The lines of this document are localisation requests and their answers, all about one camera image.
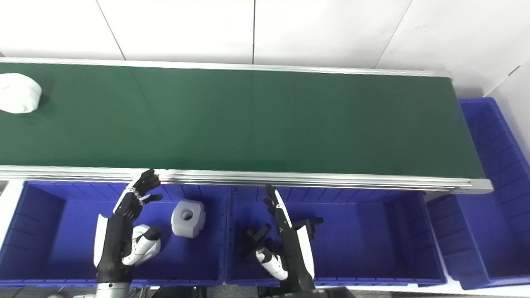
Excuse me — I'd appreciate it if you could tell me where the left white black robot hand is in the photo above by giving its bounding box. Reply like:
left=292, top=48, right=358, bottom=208
left=93, top=169, right=164, bottom=284

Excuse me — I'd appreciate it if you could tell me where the white round plastic part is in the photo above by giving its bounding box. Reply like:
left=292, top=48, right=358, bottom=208
left=0, top=73, right=43, bottom=114

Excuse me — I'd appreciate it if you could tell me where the white rounded plastic part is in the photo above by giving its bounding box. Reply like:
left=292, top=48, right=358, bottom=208
left=132, top=224, right=162, bottom=262

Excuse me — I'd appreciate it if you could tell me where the blue plastic bin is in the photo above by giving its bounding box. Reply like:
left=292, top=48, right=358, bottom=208
left=0, top=180, right=229, bottom=288
left=224, top=185, right=448, bottom=287
left=426, top=97, right=530, bottom=290

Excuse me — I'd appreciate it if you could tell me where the white hexagonal part with hole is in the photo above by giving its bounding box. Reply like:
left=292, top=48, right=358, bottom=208
left=171, top=199, right=206, bottom=238

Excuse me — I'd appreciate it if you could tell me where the black plastic part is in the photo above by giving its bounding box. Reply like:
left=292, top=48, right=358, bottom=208
left=237, top=223, right=272, bottom=258

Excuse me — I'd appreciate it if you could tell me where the green conveyor belt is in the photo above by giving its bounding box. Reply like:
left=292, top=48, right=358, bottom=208
left=0, top=62, right=486, bottom=179

